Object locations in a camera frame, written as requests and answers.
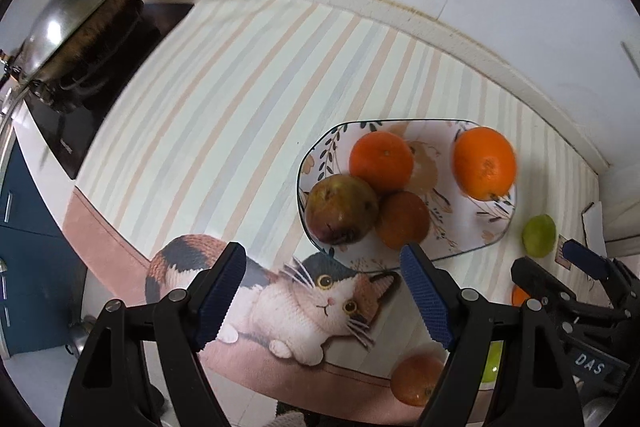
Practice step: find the small orange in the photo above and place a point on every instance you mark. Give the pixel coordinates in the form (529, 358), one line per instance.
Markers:
(519, 296)

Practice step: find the steel pot lid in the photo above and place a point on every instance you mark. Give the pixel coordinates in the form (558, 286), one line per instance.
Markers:
(82, 337)

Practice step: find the blue cabinet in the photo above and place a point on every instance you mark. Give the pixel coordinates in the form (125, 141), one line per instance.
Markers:
(25, 247)

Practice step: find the black gas stove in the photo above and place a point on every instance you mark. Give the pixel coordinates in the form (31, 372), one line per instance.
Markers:
(95, 82)

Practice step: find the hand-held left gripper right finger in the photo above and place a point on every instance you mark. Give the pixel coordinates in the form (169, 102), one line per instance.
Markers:
(427, 294)

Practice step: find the large bright orange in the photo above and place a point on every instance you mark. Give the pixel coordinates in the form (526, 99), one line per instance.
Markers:
(484, 162)

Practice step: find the green lime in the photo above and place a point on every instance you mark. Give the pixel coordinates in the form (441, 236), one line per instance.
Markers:
(539, 234)

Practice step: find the striped cat printed mat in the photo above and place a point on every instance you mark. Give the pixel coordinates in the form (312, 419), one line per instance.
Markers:
(225, 117)

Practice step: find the floral white plate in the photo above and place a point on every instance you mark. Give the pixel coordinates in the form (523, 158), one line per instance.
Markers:
(475, 222)

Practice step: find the medium orange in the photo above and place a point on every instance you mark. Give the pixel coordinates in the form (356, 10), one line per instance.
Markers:
(380, 159)

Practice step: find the yellow-green fruit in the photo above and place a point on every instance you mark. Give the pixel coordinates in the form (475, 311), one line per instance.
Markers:
(492, 364)

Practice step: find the steel wok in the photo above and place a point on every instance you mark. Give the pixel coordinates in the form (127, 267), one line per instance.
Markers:
(65, 17)

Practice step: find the dark orange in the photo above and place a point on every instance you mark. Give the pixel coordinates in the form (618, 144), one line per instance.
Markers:
(404, 219)

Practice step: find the brownish red-green apple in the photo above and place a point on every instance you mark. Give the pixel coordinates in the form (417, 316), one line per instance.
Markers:
(340, 209)

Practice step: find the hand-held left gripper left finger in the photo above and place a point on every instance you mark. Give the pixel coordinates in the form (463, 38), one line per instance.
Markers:
(220, 297)

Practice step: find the orange with glossy peel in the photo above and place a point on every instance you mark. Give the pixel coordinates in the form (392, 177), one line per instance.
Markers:
(415, 379)

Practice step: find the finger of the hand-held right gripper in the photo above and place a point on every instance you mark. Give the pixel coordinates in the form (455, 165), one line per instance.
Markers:
(582, 256)
(542, 279)

